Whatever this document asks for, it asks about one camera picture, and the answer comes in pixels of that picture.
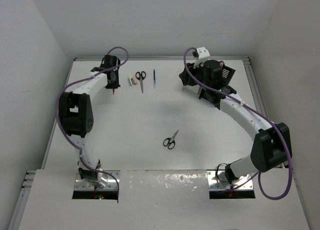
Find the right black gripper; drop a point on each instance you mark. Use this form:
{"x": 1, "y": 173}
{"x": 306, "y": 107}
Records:
{"x": 187, "y": 79}

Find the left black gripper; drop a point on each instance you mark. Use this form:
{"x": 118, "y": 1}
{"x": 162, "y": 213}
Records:
{"x": 117, "y": 84}

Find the blue dark pen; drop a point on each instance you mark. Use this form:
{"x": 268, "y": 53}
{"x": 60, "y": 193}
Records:
{"x": 154, "y": 79}

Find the black handled scissors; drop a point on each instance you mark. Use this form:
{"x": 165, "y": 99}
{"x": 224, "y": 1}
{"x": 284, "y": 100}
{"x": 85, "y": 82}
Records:
{"x": 170, "y": 141}

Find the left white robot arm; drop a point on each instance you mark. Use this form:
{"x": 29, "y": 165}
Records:
{"x": 76, "y": 119}

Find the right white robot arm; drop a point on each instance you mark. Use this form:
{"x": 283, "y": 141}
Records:
{"x": 271, "y": 142}

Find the black slatted container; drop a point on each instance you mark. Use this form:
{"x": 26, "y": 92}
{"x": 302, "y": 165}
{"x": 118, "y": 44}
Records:
{"x": 227, "y": 74}

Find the white pink eraser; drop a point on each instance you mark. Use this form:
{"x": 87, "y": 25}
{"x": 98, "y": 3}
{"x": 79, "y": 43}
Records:
{"x": 132, "y": 81}

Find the white slatted container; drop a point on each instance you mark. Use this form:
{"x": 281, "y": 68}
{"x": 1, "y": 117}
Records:
{"x": 195, "y": 89}

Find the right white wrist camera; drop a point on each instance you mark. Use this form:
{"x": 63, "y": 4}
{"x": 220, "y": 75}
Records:
{"x": 201, "y": 55}

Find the blue handled scissors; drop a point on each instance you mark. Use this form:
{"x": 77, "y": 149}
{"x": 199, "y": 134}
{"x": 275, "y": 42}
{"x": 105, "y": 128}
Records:
{"x": 140, "y": 76}

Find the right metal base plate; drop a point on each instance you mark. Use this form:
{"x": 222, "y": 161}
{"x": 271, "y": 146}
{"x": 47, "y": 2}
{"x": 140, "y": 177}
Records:
{"x": 217, "y": 182}

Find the metal base plate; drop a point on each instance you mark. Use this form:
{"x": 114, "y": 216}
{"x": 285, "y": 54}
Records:
{"x": 217, "y": 182}
{"x": 105, "y": 183}

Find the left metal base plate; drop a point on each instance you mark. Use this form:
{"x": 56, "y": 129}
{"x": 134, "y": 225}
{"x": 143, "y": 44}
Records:
{"x": 105, "y": 183}

